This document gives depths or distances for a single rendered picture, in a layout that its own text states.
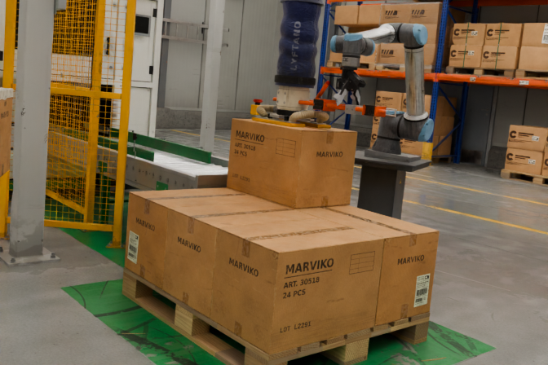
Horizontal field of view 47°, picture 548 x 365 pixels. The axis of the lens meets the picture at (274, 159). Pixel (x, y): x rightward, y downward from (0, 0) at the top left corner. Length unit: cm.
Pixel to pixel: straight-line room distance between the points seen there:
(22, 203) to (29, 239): 22
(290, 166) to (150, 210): 73
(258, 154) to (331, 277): 104
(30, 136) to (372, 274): 214
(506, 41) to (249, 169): 787
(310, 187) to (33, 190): 166
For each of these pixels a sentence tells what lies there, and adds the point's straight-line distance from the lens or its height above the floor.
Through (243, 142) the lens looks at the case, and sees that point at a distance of 349.
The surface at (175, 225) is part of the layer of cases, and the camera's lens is 292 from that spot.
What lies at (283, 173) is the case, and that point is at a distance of 322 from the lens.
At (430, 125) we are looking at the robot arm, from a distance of 399.
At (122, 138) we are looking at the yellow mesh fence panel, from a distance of 417.
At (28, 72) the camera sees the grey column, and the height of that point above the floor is 109.
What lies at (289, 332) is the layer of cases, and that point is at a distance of 250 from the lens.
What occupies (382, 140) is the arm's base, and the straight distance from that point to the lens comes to 405.
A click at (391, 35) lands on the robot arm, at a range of 377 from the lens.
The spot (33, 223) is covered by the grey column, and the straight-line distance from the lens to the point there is 398.
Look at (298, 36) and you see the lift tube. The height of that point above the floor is 142.
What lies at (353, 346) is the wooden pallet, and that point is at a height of 8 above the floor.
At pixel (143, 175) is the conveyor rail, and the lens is 413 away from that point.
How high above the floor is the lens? 115
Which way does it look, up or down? 7 degrees down
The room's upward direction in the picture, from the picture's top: 5 degrees clockwise
